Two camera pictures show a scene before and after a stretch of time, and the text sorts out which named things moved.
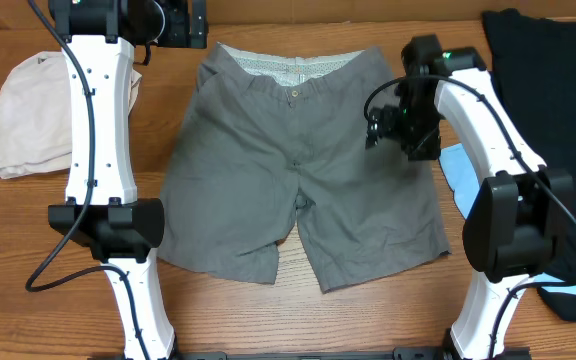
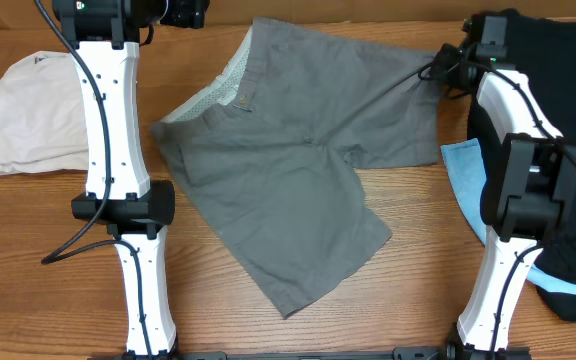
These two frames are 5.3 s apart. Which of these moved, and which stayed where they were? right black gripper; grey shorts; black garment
Moved: right black gripper; grey shorts
Stayed: black garment
